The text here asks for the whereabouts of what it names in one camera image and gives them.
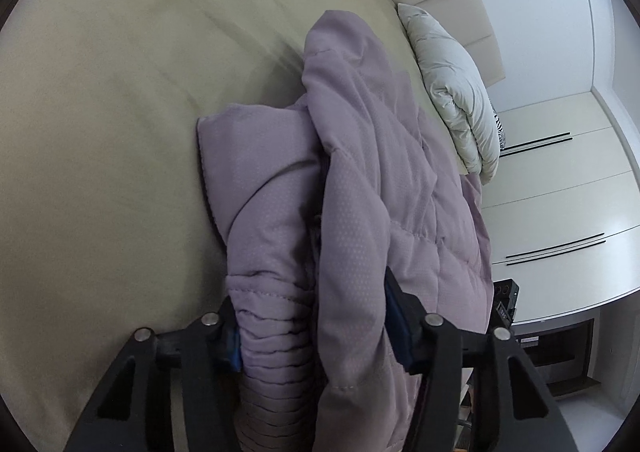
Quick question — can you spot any white wardrobe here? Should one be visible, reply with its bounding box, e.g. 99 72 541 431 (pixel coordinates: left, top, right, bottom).
480 87 640 328

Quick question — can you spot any black device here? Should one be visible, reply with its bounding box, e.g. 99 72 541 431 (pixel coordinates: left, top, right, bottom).
492 282 520 333

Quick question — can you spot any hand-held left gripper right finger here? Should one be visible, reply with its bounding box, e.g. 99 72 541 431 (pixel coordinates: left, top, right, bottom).
385 267 571 452

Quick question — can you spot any dark low cabinet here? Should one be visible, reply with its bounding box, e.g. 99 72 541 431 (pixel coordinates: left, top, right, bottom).
515 317 601 383

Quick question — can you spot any black wardrobe handle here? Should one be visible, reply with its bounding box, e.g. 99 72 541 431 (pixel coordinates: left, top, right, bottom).
500 132 572 151
505 233 606 265

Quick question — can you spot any striped cushion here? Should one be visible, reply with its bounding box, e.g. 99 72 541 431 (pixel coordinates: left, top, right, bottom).
492 102 507 148

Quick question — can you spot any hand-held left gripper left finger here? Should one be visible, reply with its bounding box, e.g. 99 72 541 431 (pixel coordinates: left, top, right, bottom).
65 297 243 452

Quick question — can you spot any bed with yellow sheet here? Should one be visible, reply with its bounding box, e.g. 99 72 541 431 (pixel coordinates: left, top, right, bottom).
0 0 481 452

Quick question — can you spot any mauve puffer coat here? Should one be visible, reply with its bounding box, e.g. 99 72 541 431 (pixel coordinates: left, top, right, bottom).
196 10 493 452

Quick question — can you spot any white pillow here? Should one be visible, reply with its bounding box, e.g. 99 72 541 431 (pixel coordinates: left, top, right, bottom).
397 2 501 183

